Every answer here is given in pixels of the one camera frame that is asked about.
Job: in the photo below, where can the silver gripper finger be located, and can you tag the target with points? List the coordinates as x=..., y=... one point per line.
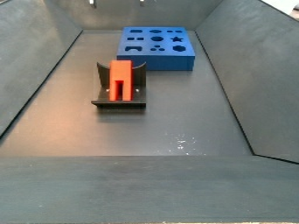
x=142, y=2
x=93, y=3

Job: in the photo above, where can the red square-circle peg object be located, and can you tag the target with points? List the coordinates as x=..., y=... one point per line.
x=121, y=80

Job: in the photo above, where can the blue foam shape fixture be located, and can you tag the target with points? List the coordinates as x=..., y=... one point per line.
x=161, y=47

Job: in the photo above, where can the dark grey curved holder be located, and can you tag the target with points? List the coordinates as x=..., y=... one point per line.
x=138, y=101

